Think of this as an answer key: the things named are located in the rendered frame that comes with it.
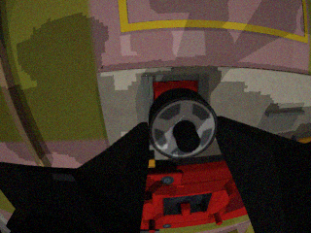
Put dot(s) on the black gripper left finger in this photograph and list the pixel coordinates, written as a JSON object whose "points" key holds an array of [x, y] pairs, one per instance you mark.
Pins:
{"points": [[106, 193]]}

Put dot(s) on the black toy wheel with grey hub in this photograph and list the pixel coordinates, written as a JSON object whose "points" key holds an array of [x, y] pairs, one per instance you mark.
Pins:
{"points": [[179, 104]]}

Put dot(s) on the tan long thin bar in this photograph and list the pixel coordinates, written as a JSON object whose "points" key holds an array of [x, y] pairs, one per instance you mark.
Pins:
{"points": [[17, 111]]}

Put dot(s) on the yellow rectangular outline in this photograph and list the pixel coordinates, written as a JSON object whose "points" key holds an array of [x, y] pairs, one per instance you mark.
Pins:
{"points": [[152, 24]]}

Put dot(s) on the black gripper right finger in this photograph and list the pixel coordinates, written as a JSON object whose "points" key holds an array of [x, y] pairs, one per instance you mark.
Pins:
{"points": [[272, 173]]}

